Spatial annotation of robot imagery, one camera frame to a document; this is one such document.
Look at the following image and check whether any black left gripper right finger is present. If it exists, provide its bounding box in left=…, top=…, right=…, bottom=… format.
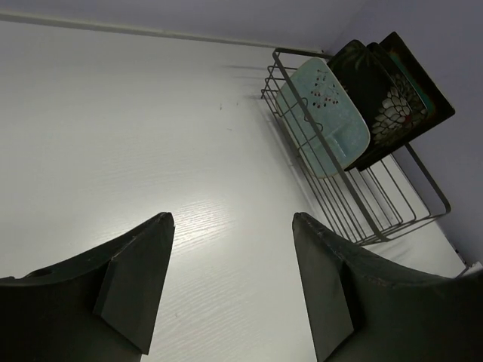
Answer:
left=292, top=213, right=482, bottom=361

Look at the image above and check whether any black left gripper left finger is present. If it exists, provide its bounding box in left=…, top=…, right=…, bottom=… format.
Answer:
left=1, top=212, right=174, bottom=361

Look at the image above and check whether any light green ceramic plate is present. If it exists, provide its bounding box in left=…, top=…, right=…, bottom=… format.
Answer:
left=275, top=58, right=371, bottom=179

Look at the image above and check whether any black floral square plate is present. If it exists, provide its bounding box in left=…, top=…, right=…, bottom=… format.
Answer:
left=328, top=39, right=392, bottom=169

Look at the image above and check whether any black teal square plate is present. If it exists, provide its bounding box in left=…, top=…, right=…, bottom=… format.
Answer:
left=380, top=32, right=456, bottom=143

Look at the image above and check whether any grey wire dish rack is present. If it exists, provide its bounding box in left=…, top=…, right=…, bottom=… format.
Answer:
left=261, top=48, right=451, bottom=246

